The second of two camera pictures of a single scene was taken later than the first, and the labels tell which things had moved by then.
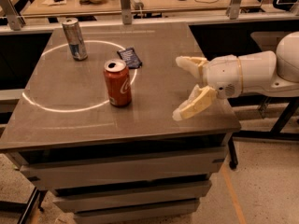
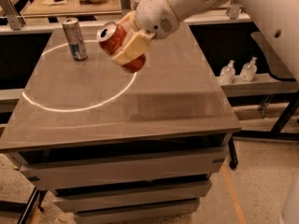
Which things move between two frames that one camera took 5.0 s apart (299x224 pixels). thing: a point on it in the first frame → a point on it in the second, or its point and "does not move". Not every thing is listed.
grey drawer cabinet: [129, 164] does not move
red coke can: [118, 82] → [110, 35]
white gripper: [221, 74] → [156, 13]
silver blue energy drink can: [76, 41] does not move
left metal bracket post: [14, 18] does not move
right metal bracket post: [234, 3] does not move
